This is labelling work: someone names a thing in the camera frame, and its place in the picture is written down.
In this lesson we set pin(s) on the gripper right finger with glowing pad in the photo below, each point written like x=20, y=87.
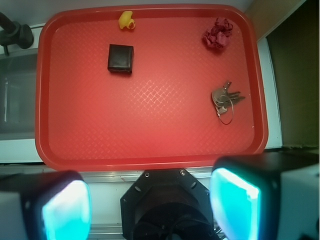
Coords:
x=268, y=196

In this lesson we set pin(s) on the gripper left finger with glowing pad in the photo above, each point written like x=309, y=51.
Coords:
x=44, y=206

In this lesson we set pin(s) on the red paper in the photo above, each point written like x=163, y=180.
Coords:
x=219, y=35

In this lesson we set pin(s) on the silver key bunch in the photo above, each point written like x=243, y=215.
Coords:
x=223, y=100

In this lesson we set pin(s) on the grey plastic sink basin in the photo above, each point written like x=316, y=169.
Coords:
x=18, y=95

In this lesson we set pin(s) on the red plastic tray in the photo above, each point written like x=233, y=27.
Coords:
x=161, y=115

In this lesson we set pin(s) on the black square box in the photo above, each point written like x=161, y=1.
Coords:
x=120, y=58

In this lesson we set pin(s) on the grey faucet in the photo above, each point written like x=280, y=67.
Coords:
x=14, y=33

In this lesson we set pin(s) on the yellow rubber duck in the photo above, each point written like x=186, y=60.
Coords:
x=126, y=21

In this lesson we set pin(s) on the aluminium frame rail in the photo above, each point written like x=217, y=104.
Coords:
x=97, y=176

